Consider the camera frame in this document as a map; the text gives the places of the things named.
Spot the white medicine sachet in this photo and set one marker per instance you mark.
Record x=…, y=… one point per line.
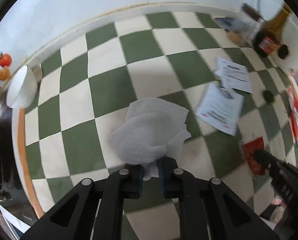
x=233, y=75
x=220, y=108

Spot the white rice cooker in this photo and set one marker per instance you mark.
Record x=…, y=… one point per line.
x=287, y=55

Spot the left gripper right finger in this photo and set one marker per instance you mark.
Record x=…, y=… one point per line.
x=169, y=187

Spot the white tissue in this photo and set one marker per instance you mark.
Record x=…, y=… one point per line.
x=153, y=128

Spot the white bowl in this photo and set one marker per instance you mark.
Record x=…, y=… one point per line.
x=22, y=89

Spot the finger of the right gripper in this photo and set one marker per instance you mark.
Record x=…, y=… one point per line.
x=284, y=175

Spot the small red snack packet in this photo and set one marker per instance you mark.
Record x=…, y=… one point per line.
x=249, y=150

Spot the small dark green scrap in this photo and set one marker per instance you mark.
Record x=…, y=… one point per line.
x=268, y=97

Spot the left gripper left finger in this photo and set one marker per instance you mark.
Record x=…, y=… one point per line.
x=134, y=181

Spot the brown sauce bottle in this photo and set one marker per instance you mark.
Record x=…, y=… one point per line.
x=268, y=39

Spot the green checkered tablecloth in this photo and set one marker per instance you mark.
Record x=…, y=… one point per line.
x=88, y=84

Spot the brown lidded glass jar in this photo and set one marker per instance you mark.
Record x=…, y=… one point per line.
x=247, y=20

